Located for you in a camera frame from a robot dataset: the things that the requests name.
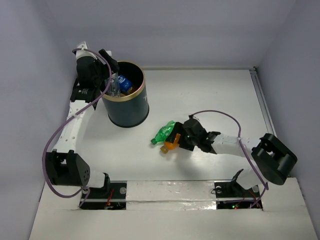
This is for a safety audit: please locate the green plastic bottle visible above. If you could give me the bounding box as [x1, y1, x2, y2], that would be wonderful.
[150, 120, 176, 145]

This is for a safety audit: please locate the orange bottle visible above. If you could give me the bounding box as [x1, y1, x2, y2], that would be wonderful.
[121, 86, 136, 96]
[160, 133, 181, 154]

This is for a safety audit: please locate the blue label water bottle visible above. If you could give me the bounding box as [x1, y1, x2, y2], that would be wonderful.
[118, 75, 132, 92]

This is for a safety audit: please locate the clear plastic bottle white cap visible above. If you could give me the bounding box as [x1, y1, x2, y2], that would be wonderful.
[104, 72, 121, 97]

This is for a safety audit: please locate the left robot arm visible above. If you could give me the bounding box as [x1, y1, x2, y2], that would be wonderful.
[42, 43, 118, 198]

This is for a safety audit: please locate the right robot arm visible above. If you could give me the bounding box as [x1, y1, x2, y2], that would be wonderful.
[161, 118, 298, 196]

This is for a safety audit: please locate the dark blue cylindrical bin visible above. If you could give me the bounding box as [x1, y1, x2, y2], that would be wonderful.
[102, 61, 150, 128]

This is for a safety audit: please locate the silver tape strip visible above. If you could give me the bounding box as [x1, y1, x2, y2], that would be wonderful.
[125, 180, 217, 211]

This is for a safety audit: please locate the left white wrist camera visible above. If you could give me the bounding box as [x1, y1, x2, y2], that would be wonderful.
[72, 41, 90, 60]

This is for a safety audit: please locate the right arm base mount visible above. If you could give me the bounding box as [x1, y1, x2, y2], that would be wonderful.
[210, 181, 263, 210]

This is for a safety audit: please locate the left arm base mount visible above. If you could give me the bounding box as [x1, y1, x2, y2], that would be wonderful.
[79, 181, 127, 210]

